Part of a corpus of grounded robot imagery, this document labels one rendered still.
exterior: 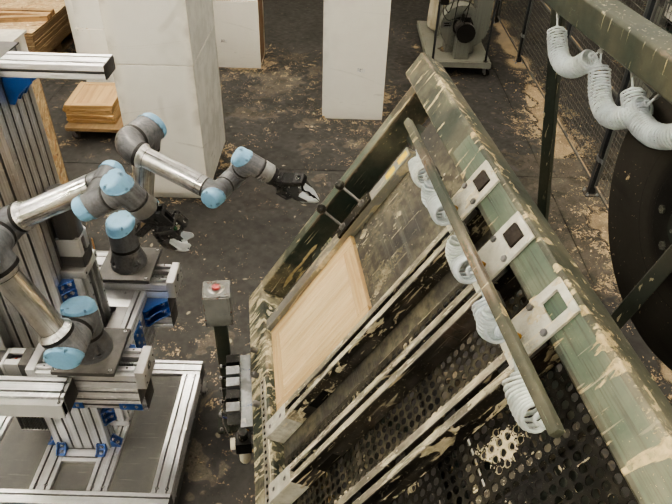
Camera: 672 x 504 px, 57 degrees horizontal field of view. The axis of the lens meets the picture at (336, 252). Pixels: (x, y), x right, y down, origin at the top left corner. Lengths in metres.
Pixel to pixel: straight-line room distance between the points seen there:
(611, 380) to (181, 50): 3.75
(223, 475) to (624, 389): 2.39
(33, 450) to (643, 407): 2.74
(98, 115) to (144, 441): 3.54
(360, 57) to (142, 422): 3.89
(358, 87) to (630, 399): 5.13
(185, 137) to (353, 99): 1.96
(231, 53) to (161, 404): 4.79
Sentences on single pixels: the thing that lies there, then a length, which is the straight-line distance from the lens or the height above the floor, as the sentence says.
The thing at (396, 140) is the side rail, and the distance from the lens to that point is 2.41.
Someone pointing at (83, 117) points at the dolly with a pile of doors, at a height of 0.19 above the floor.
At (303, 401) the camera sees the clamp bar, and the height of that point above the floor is 1.10.
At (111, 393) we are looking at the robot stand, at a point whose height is 0.87.
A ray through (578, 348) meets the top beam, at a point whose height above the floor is 1.89.
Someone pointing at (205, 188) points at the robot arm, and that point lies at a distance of 2.26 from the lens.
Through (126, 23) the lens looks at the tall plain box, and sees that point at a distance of 4.52.
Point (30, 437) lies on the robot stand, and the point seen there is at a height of 0.21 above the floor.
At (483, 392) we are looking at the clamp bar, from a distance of 1.44.
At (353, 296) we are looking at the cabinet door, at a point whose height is 1.32.
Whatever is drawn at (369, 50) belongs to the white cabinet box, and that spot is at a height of 0.68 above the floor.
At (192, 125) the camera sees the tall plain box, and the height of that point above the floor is 0.64.
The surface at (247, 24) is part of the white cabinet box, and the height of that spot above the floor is 0.48.
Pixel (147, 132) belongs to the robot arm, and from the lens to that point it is 2.45.
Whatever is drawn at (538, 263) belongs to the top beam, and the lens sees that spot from 1.41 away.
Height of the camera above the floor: 2.75
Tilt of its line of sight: 38 degrees down
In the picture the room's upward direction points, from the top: 2 degrees clockwise
